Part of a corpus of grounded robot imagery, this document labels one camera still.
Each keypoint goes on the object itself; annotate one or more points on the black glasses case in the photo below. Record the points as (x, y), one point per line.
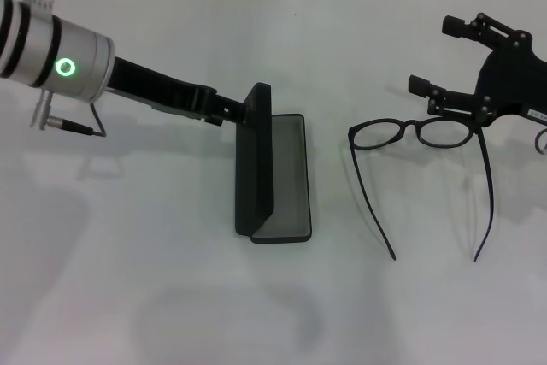
(286, 168)

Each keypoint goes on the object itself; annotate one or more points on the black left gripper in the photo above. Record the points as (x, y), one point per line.
(162, 87)

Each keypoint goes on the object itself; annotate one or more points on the black glasses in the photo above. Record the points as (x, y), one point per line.
(352, 134)

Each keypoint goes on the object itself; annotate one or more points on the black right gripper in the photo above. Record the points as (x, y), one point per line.
(508, 78)

